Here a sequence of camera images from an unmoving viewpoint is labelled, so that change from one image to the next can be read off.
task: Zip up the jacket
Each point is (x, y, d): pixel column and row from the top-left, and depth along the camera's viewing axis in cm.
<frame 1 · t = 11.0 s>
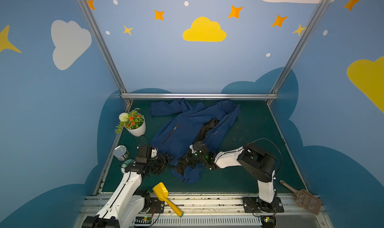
left hand: (171, 160, 83), fingers open
right hand: (177, 158, 84), fingers closed
navy blue zip jacket: (184, 123, 101), point 7 cm above the table
potted flower plant white pot: (133, 122, 89), point 17 cm above the table
yellow toy shovel: (162, 193, 79), on the table
silver tin can: (121, 152, 89), point 5 cm above the table

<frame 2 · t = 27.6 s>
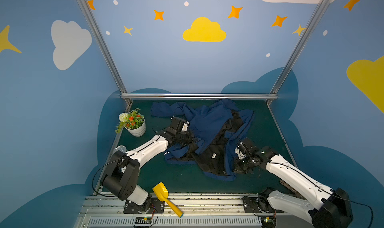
left hand: (198, 137, 85), fingers closed
right hand: (233, 168, 78), fingers closed
navy blue zip jacket: (217, 127, 103), point 4 cm above the table
the other named things where they were.

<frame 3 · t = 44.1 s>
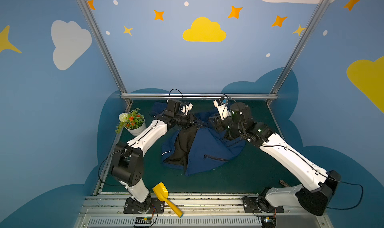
left hand: (201, 120, 82), fingers closed
right hand: (214, 115, 72), fingers open
navy blue zip jacket: (196, 146, 87), point 10 cm above the table
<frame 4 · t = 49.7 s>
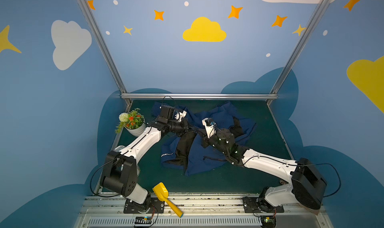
left hand: (196, 127, 80), fingers closed
right hand: (199, 128, 78), fingers closed
